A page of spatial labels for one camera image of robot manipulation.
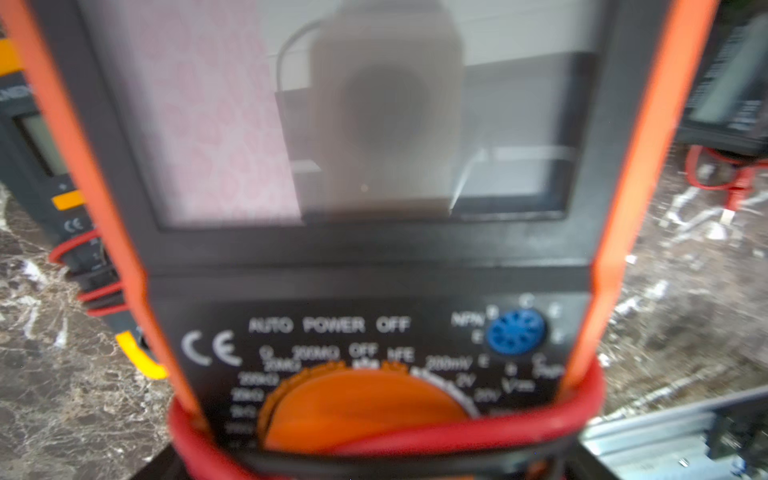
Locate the orange multimeter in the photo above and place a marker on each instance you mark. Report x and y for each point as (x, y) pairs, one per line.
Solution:
(362, 239)

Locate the yellow multimeter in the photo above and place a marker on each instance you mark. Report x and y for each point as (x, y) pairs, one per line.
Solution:
(34, 171)

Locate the black multimeter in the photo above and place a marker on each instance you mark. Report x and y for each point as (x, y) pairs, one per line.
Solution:
(725, 117)

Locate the aluminium front rail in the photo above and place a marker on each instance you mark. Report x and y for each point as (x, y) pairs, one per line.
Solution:
(721, 438)

